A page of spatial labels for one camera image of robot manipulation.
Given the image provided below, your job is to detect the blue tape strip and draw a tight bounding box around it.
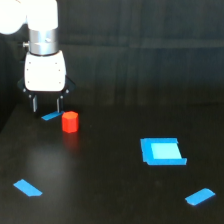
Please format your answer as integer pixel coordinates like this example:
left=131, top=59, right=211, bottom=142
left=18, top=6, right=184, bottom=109
left=41, top=111, right=64, bottom=121
left=185, top=188, right=215, bottom=206
left=13, top=179, right=42, bottom=197

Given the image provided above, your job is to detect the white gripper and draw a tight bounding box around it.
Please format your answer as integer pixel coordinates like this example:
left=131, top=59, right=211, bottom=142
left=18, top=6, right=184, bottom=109
left=17, top=51, right=76, bottom=117

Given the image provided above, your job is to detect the blue taped square target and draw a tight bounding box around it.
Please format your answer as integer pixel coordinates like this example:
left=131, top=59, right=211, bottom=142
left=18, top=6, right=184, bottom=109
left=140, top=138, right=187, bottom=166

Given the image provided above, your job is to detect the blue tape strip near left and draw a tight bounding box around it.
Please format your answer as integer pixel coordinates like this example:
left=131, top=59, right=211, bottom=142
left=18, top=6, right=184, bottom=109
left=13, top=179, right=42, bottom=197

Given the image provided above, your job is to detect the blue tape strip near right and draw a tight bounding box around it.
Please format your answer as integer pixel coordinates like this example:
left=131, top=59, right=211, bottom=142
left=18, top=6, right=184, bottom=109
left=185, top=188, right=215, bottom=206

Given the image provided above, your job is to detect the red hexagonal block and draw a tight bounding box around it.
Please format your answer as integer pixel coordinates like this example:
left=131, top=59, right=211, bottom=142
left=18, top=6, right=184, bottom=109
left=62, top=111, right=79, bottom=133

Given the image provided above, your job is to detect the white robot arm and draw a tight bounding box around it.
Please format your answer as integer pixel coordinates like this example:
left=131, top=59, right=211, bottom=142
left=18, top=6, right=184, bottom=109
left=0, top=0, right=75, bottom=114

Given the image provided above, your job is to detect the blue tape strip far left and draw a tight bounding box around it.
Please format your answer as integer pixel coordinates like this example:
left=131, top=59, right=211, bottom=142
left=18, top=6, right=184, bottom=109
left=41, top=111, right=64, bottom=121

